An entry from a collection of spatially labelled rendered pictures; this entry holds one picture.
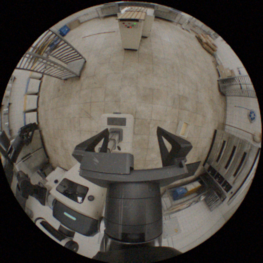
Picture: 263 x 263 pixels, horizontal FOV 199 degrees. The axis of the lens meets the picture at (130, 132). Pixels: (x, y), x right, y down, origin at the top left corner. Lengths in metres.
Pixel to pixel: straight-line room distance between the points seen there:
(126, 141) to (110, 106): 0.70
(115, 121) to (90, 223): 1.16
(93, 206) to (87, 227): 0.12
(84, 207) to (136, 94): 1.50
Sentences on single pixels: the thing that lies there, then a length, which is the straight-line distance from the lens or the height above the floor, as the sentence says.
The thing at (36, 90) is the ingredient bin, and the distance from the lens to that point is 3.92.
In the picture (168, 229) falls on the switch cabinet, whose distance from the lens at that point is 2.87.
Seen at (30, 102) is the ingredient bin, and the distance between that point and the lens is 3.73.
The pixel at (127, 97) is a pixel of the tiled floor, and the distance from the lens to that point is 1.43.
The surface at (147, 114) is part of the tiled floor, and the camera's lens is 1.44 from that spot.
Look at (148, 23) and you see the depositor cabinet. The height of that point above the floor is 0.56.
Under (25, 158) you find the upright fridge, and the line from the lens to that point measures 3.50.
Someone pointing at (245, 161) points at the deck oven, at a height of 1.55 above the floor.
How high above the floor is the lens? 1.40
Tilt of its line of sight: 75 degrees down
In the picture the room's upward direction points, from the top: 177 degrees counter-clockwise
